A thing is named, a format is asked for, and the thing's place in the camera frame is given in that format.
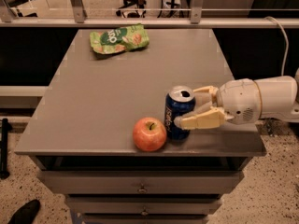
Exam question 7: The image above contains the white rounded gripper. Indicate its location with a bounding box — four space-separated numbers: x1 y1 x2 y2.
174 78 262 130

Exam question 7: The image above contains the blue pepsi can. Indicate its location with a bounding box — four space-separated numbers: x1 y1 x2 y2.
164 86 195 141

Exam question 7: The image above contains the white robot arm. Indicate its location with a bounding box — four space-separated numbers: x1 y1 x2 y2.
174 76 299 130

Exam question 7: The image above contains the red yellow apple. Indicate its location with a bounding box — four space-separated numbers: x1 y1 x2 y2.
133 117 166 152

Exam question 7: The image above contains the green chip bag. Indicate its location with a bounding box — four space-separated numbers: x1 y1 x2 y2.
90 23 150 55

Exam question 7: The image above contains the grey drawer cabinet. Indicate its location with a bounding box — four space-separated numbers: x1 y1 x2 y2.
14 28 268 224

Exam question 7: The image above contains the black office chair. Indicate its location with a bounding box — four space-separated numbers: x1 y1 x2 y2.
116 0 146 18

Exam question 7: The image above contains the middle grey drawer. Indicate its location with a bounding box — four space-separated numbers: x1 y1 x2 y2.
66 196 221 215

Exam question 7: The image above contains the grey drawer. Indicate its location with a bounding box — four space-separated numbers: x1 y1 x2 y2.
37 171 244 194
83 215 208 224
66 196 221 215

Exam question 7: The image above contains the bottom grey drawer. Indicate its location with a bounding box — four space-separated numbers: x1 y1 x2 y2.
83 215 208 224

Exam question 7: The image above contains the top grey drawer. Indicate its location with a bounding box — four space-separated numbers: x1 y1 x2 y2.
37 171 244 194

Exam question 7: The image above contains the black floor stand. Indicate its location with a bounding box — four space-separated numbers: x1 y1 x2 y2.
0 119 12 179

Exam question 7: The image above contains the black shoe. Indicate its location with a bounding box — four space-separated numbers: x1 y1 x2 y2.
8 200 40 224

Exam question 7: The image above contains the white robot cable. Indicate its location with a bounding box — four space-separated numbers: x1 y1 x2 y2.
264 15 290 77

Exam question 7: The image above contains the metal railing frame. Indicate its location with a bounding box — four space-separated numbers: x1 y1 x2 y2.
0 0 299 29

